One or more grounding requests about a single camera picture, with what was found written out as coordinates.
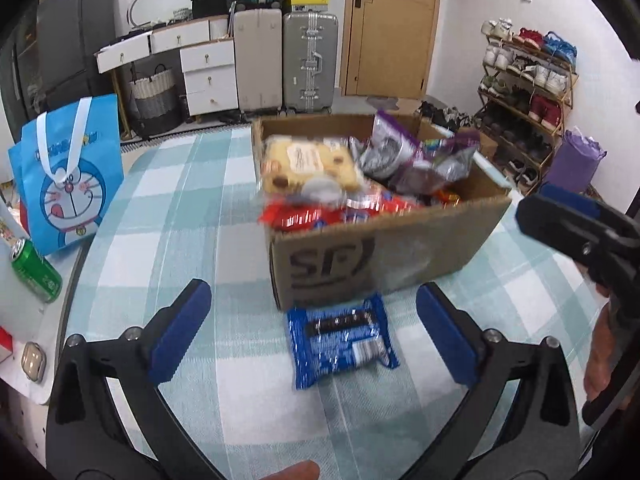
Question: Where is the brown cardboard box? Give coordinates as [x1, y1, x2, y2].
[251, 112, 513, 311]

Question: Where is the white drawer dresser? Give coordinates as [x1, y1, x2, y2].
[95, 16, 240, 116]

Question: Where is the wooden door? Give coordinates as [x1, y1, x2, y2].
[342, 0, 443, 98]

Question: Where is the teal checked tablecloth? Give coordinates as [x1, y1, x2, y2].
[65, 120, 616, 480]

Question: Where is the green drink can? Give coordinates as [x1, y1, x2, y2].
[11, 237, 63, 303]

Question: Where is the cream biscuit packet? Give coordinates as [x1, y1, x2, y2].
[262, 137, 363, 196]

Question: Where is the metal shoe rack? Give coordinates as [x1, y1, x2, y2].
[475, 17, 579, 191]

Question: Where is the person's right hand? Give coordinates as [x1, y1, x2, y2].
[583, 302, 622, 403]

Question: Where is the purple gift bag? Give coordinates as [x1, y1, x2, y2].
[542, 129, 607, 196]

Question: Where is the person's left hand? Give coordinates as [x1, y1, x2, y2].
[260, 460, 321, 480]

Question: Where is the blue cookie packet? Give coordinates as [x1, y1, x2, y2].
[285, 294, 401, 391]

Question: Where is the silver suitcase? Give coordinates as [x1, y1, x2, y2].
[281, 10, 340, 113]

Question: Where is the blue cartoon tote bag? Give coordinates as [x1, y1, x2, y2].
[9, 94, 125, 256]

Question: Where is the group of shoes on floor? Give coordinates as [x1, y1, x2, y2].
[415, 100, 482, 132]

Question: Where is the clear purple snack packet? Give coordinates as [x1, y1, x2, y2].
[395, 129, 482, 196]

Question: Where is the beige earbuds case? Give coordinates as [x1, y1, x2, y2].
[20, 342, 49, 384]

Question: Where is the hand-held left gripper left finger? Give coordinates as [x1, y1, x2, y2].
[45, 279, 226, 480]

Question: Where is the yellow black shoe box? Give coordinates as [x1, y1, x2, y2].
[287, 0, 331, 14]

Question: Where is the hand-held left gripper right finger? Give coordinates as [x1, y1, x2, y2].
[400, 282, 583, 480]

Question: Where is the woven storage basket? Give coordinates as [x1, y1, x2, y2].
[127, 65, 183, 133]

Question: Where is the red snack packet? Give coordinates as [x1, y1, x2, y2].
[259, 199, 351, 232]
[345, 190, 417, 217]

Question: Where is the dark grey refrigerator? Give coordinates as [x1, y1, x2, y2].
[35, 0, 118, 106]

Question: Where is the white round snack packet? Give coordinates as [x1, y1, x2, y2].
[300, 177, 348, 207]

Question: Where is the beige suitcase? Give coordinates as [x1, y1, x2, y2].
[233, 5, 283, 113]

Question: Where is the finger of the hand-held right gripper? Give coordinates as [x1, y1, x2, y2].
[515, 194, 632, 282]
[540, 182, 640, 235]

